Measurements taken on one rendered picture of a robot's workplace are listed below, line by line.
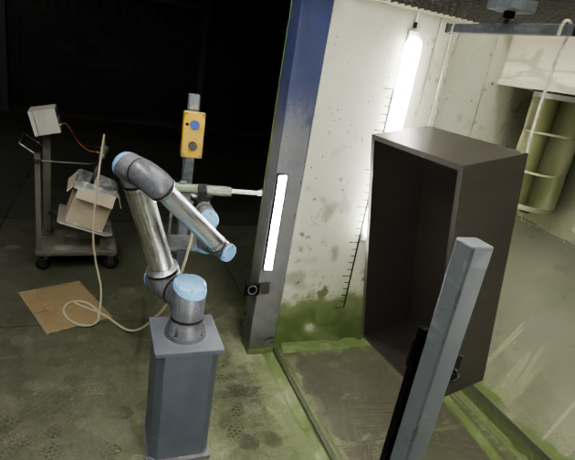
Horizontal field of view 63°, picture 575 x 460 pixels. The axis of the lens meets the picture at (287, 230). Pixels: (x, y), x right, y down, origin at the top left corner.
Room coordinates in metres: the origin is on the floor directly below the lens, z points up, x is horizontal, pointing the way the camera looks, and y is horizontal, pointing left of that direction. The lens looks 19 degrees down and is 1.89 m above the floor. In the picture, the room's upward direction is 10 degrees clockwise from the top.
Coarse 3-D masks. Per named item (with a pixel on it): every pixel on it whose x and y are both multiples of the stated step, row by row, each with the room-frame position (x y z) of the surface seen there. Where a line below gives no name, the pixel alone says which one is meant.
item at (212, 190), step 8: (176, 184) 2.36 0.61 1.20; (184, 184) 2.38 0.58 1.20; (192, 184) 2.41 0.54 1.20; (184, 192) 2.38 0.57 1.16; (192, 192) 2.39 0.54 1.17; (208, 192) 2.42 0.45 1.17; (216, 192) 2.44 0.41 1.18; (224, 192) 2.45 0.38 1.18; (232, 192) 2.49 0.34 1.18; (240, 192) 2.50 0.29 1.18; (248, 192) 2.52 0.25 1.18; (256, 192) 2.54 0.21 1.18
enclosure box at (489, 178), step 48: (384, 144) 2.35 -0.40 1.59; (432, 144) 2.10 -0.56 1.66; (480, 144) 2.09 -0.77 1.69; (384, 192) 2.39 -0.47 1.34; (432, 192) 2.44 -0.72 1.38; (480, 192) 1.85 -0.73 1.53; (384, 240) 2.43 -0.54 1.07; (432, 240) 2.43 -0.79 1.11; (384, 288) 2.47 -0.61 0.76; (432, 288) 2.42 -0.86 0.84; (480, 288) 1.94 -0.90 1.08; (384, 336) 2.42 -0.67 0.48; (480, 336) 2.00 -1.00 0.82
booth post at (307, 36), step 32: (320, 0) 2.74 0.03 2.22; (288, 32) 2.82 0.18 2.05; (320, 32) 2.75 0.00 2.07; (288, 64) 2.75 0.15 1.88; (320, 64) 2.76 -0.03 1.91; (288, 96) 2.70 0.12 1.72; (288, 128) 2.71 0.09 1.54; (288, 160) 2.72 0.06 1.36; (288, 192) 2.74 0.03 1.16; (288, 224) 2.75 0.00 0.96; (256, 256) 2.79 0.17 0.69; (256, 320) 2.71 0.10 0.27; (256, 352) 2.72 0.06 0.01
